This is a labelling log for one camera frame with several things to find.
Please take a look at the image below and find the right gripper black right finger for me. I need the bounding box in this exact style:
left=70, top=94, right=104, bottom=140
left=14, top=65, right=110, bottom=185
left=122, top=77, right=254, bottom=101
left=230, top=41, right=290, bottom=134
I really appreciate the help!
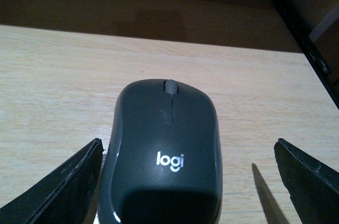
left=274, top=138, right=338, bottom=223

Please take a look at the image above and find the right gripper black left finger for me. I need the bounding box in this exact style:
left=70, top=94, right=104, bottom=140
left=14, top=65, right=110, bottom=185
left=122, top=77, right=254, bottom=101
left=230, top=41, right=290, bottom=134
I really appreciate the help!
left=1, top=138, right=103, bottom=223

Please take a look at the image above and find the wooden keyboard tray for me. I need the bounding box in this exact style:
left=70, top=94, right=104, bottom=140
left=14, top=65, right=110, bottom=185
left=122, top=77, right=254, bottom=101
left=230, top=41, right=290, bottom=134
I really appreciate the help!
left=1, top=25, right=338, bottom=223

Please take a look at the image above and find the dark grey Logitech mouse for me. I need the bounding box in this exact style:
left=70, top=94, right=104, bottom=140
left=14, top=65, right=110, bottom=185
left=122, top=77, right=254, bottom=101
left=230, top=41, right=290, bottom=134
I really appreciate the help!
left=98, top=79, right=223, bottom=223

